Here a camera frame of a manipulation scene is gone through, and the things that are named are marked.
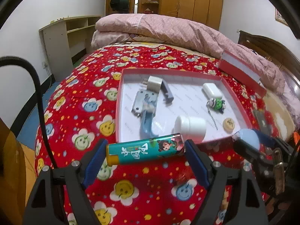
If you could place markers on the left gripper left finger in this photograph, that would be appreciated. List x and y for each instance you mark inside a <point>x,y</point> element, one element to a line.
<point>79,176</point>

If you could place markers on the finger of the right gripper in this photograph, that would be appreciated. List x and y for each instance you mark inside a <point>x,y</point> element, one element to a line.
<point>251,154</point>
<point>268,141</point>

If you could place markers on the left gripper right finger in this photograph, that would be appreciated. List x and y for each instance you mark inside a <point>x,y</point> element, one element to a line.
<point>212,176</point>

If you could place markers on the teal cartoon lighter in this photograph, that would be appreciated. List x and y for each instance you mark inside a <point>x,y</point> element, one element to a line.
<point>144,150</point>

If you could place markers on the white earbuds case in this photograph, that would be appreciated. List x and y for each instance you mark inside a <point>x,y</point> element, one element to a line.
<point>212,91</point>

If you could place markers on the light blue oval pad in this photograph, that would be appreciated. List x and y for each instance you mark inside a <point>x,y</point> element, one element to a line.
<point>249,136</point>

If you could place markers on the black smartphone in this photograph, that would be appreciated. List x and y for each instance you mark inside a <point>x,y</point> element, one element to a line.
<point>261,119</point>

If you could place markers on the round yellow token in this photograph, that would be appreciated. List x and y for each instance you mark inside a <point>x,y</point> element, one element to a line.
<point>229,125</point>

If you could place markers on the red floral bedspread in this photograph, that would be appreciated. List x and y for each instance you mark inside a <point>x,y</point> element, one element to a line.
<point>95,101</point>

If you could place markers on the red shallow box tray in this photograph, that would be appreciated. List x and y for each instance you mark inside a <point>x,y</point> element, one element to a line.
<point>189,100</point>

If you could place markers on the blue curved plastic piece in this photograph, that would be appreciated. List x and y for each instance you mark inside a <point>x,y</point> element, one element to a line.
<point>146,125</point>

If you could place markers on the wooden headboard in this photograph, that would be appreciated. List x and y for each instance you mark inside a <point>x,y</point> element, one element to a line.
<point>273,51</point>

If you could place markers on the grey plastic hook piece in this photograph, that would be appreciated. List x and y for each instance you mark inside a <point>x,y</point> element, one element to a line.
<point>167,92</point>

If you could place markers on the red box lid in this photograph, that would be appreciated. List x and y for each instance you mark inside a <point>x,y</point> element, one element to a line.
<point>236,68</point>

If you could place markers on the grey metal hinge plate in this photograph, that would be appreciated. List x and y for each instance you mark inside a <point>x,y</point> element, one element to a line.
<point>145,100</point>

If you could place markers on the white charger plug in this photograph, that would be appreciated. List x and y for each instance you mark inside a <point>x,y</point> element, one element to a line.
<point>153,83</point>

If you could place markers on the beige open shelf unit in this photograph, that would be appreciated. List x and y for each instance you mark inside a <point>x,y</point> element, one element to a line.
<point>64,40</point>

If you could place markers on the pink folded quilt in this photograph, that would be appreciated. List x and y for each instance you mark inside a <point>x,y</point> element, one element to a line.
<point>195,36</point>

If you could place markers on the green cartoon figure keychain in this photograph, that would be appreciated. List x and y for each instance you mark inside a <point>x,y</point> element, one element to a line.
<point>216,104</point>

